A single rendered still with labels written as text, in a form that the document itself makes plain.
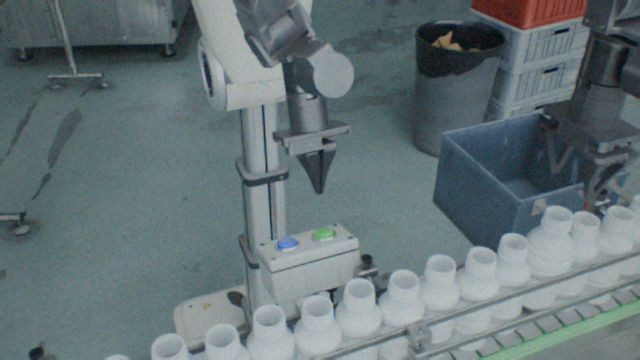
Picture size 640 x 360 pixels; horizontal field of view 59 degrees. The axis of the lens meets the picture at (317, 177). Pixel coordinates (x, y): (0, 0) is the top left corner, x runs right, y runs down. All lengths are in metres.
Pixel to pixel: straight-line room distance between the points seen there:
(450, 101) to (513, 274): 2.17
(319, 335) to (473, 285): 0.22
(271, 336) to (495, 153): 1.07
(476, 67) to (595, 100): 2.19
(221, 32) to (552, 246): 0.68
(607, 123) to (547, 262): 0.22
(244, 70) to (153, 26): 3.23
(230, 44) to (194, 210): 1.75
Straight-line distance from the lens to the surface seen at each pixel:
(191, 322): 1.92
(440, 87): 2.93
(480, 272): 0.79
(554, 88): 3.51
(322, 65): 0.72
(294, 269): 0.83
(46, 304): 2.51
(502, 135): 1.61
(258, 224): 1.39
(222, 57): 1.12
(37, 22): 4.55
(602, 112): 0.73
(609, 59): 0.70
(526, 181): 1.75
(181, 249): 2.57
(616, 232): 0.94
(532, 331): 0.95
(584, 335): 1.01
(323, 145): 0.80
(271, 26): 0.77
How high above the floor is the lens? 1.68
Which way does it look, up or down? 35 degrees down
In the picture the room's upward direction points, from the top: straight up
